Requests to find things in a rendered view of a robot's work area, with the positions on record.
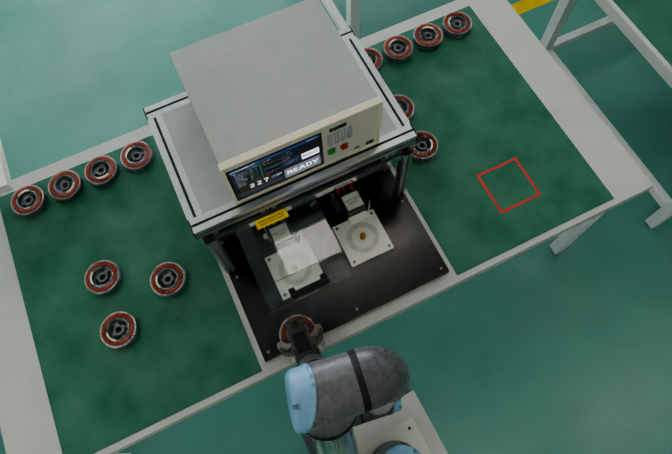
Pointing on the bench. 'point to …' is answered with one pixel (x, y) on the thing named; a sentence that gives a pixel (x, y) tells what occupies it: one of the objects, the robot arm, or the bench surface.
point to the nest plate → (350, 240)
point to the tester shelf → (209, 221)
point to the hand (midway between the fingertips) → (297, 332)
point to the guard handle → (309, 287)
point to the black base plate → (428, 267)
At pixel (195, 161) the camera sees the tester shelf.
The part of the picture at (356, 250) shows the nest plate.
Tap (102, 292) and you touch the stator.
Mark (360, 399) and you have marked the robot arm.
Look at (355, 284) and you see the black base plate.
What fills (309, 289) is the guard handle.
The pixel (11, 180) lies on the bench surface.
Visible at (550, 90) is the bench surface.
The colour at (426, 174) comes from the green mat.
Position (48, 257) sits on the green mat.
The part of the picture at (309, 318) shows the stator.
